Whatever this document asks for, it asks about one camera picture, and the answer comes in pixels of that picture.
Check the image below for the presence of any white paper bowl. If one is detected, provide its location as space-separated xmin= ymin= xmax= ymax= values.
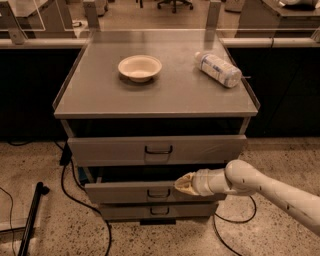
xmin=118 ymin=55 xmax=162 ymax=83

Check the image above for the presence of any black floor cable right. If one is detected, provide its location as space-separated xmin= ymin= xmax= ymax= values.
xmin=212 ymin=195 xmax=258 ymax=256

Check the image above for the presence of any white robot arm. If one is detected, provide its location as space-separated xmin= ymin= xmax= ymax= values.
xmin=174 ymin=160 xmax=320 ymax=235

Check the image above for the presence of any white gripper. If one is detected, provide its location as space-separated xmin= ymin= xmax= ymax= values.
xmin=175 ymin=169 xmax=232 ymax=196

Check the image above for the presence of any black floor cable left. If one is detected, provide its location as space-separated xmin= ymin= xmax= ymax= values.
xmin=53 ymin=140 xmax=113 ymax=256

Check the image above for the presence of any black office chair base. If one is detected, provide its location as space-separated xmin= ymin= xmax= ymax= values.
xmin=157 ymin=0 xmax=194 ymax=13

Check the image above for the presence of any grey drawer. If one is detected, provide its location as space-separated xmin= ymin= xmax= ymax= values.
xmin=99 ymin=202 xmax=218 ymax=221
xmin=85 ymin=181 xmax=226 ymax=204
xmin=68 ymin=135 xmax=246 ymax=167

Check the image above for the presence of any grey drawer cabinet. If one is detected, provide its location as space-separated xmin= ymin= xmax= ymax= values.
xmin=52 ymin=29 xmax=261 ymax=225

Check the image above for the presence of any clear plastic water bottle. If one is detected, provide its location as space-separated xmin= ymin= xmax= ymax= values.
xmin=194 ymin=52 xmax=242 ymax=88

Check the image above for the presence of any black metal bar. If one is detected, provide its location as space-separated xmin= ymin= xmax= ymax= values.
xmin=18 ymin=182 xmax=50 ymax=256

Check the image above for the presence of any white horizontal rail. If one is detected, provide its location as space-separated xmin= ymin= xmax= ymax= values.
xmin=0 ymin=38 xmax=320 ymax=49

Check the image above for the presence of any black floor cable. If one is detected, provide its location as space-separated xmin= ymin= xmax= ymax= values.
xmin=53 ymin=140 xmax=113 ymax=256
xmin=212 ymin=195 xmax=258 ymax=256

